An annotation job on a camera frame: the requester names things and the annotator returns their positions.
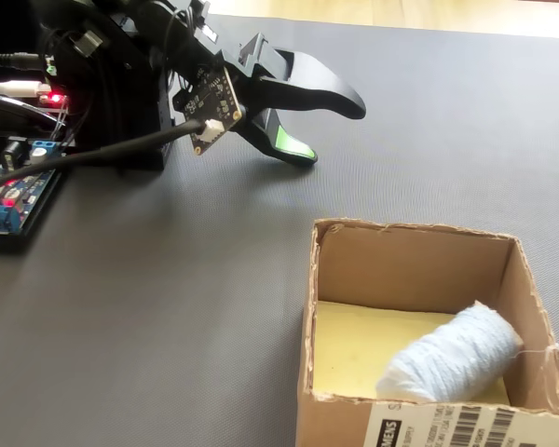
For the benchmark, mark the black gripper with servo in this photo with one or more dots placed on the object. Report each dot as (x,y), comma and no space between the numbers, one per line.
(205,49)

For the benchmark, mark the white yarn block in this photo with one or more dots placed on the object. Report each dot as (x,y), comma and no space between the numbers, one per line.
(447,358)

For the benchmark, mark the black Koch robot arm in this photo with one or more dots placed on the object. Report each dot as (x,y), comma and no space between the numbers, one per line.
(116,93)

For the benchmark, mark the brown cardboard box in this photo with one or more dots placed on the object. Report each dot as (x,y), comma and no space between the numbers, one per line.
(526,279)

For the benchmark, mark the grey textured table mat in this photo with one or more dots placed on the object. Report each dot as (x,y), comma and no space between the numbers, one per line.
(167,302)

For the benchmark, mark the yellow foam pad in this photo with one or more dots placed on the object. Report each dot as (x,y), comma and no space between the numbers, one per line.
(349,344)

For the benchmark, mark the small red LED board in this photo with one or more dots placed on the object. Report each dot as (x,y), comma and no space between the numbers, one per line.
(51,98)

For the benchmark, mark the blue controller circuit board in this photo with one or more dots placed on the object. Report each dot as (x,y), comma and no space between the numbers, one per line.
(23,191)

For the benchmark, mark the blue electronics controller board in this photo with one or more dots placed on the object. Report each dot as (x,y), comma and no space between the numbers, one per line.
(32,223)

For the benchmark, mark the white barcode shipping label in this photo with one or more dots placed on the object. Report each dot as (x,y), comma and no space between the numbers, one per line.
(447,426)

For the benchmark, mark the black camera circuit board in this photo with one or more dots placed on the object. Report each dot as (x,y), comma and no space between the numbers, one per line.
(209,107)

